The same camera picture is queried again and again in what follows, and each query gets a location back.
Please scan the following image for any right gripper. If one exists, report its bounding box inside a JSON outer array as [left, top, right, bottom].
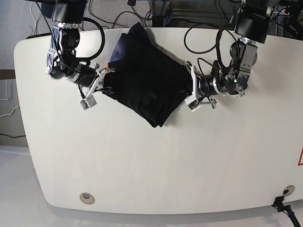
[[71, 62, 116, 98]]

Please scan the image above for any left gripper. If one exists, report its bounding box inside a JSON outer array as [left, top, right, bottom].
[[186, 61, 227, 109]]

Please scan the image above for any black T-shirt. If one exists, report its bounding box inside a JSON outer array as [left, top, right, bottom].
[[103, 23, 192, 128]]

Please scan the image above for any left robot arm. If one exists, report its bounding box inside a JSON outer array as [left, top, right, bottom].
[[185, 0, 278, 112]]

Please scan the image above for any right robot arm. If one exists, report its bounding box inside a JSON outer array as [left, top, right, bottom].
[[46, 0, 115, 99]]

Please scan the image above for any black flat bar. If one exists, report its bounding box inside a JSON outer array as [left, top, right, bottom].
[[26, 33, 51, 39]]

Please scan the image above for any red warning triangle sticker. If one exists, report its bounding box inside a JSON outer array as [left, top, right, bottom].
[[298, 149, 303, 166]]

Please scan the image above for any silver table grommet right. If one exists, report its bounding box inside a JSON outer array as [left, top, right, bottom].
[[283, 185, 295, 196]]

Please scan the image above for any silver table grommet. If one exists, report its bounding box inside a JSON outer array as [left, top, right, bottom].
[[283, 185, 295, 196], [80, 193, 95, 205]]

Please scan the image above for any silver table grommet left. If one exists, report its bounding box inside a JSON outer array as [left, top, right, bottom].
[[80, 193, 95, 205]]

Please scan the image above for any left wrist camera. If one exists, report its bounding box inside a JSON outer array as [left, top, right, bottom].
[[185, 97, 201, 113]]

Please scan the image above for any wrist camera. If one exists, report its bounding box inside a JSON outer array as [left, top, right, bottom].
[[80, 96, 97, 110], [185, 97, 201, 113]]

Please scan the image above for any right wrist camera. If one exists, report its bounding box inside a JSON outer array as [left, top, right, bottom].
[[80, 96, 97, 110]]

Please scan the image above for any aluminium frame post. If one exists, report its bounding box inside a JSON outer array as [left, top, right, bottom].
[[148, 0, 171, 27]]

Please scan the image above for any white cable left floor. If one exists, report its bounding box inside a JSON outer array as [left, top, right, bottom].
[[0, 79, 19, 118]]

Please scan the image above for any black clamp with cable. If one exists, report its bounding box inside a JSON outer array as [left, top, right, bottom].
[[272, 196, 301, 227]]

